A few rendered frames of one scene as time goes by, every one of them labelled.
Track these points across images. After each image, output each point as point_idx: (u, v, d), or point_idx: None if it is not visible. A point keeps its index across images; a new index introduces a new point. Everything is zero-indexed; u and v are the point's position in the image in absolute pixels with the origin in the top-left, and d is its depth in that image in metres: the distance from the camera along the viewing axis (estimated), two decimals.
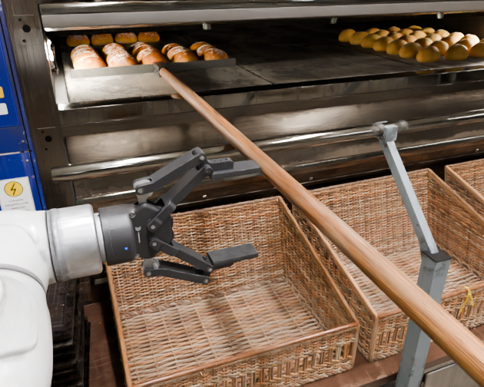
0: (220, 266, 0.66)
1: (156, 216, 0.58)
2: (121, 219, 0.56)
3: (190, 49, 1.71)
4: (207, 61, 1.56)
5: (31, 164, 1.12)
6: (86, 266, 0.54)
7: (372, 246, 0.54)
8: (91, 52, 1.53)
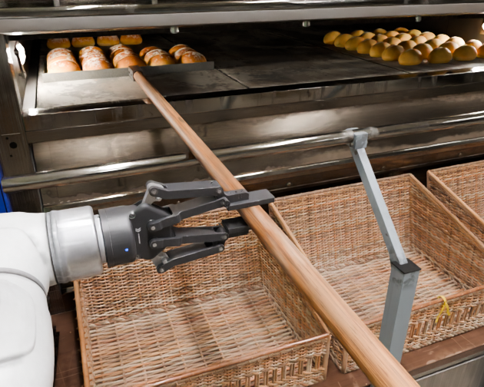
0: (234, 233, 0.65)
1: (160, 219, 0.59)
2: (121, 221, 0.56)
3: (169, 52, 1.69)
4: (185, 64, 1.53)
5: None
6: (87, 268, 0.55)
7: (313, 266, 0.52)
8: (66, 55, 1.50)
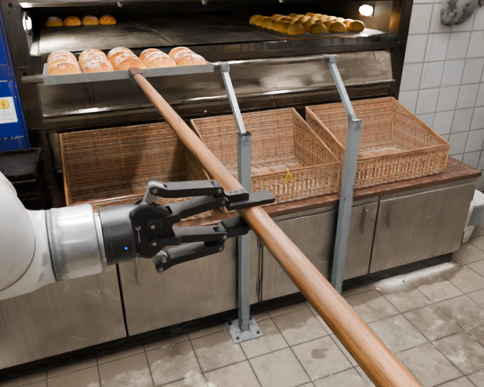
0: (234, 233, 0.65)
1: (160, 218, 0.58)
2: (121, 219, 0.56)
3: (169, 54, 1.70)
4: (185, 67, 1.54)
5: (14, 88, 1.84)
6: (86, 266, 0.54)
7: (309, 262, 0.52)
8: (67, 57, 1.51)
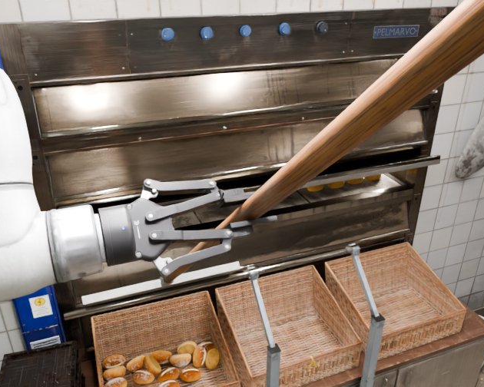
0: (239, 233, 0.63)
1: (157, 210, 0.60)
2: (118, 206, 0.58)
3: (207, 368, 2.11)
4: (212, 268, 1.64)
5: (50, 288, 1.91)
6: (82, 244, 0.53)
7: None
8: None
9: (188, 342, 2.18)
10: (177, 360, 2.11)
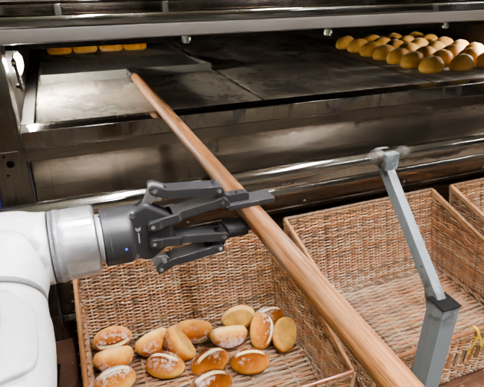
0: (234, 233, 0.65)
1: (160, 219, 0.58)
2: (121, 220, 0.56)
3: (276, 349, 1.20)
4: (183, 66, 1.54)
5: None
6: (86, 267, 0.54)
7: (310, 261, 0.52)
8: None
9: (240, 305, 1.27)
10: (223, 336, 1.19)
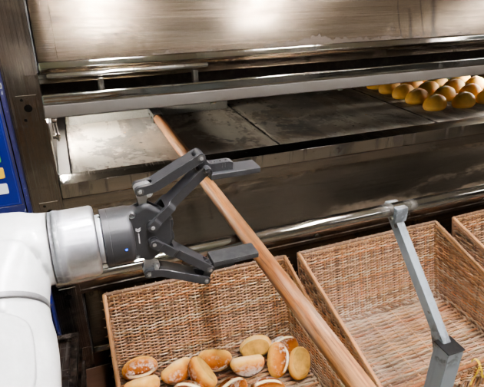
0: (220, 266, 0.66)
1: (156, 216, 0.58)
2: (121, 221, 0.56)
3: (293, 378, 1.29)
4: (200, 104, 1.63)
5: None
6: (87, 268, 0.55)
7: (337, 337, 0.62)
8: None
9: (257, 335, 1.36)
10: (243, 365, 1.29)
